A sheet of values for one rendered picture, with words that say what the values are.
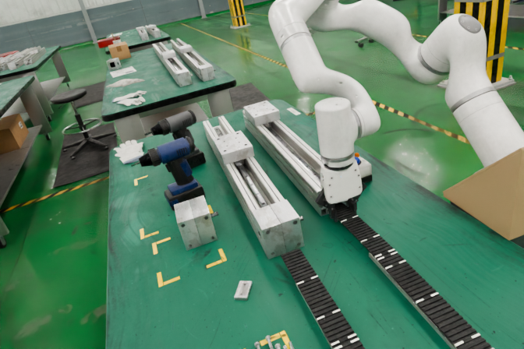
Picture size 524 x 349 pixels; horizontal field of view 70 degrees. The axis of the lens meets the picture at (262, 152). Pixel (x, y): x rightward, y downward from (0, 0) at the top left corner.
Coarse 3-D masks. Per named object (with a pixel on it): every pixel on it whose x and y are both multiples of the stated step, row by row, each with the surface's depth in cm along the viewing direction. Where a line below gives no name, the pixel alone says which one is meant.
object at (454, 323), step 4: (456, 316) 68; (460, 316) 68; (448, 320) 68; (452, 320) 67; (456, 320) 67; (460, 320) 67; (464, 320) 67; (440, 324) 67; (444, 324) 67; (448, 324) 67; (452, 324) 67; (456, 324) 67; (460, 324) 66; (464, 324) 67; (440, 328) 67; (444, 328) 67; (448, 328) 66; (452, 328) 66; (456, 328) 66; (444, 332) 66; (448, 332) 66
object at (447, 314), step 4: (448, 308) 70; (452, 308) 69; (440, 312) 69; (444, 312) 69; (448, 312) 69; (452, 312) 69; (456, 312) 69; (432, 316) 69; (436, 316) 69; (440, 316) 69; (444, 316) 68; (448, 316) 68; (452, 316) 68; (432, 320) 68; (436, 320) 68; (440, 320) 68; (444, 320) 68; (436, 324) 68
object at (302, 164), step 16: (256, 128) 155; (272, 128) 158; (288, 128) 145; (272, 144) 136; (288, 144) 141; (304, 144) 130; (288, 160) 122; (304, 160) 128; (320, 160) 118; (288, 176) 128; (304, 176) 111; (304, 192) 115; (320, 208) 105
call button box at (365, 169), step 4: (360, 160) 117; (364, 160) 117; (360, 164) 116; (364, 164) 116; (368, 164) 115; (360, 168) 114; (364, 168) 115; (368, 168) 115; (360, 172) 115; (364, 172) 115; (368, 172) 116; (360, 176) 116; (364, 176) 116; (368, 176) 117; (364, 180) 117; (368, 180) 117
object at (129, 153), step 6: (126, 144) 178; (132, 144) 178; (138, 144) 177; (120, 150) 173; (126, 150) 171; (132, 150) 171; (138, 150) 171; (120, 156) 169; (126, 156) 167; (132, 156) 165; (138, 156) 165; (126, 162) 162; (132, 162) 163
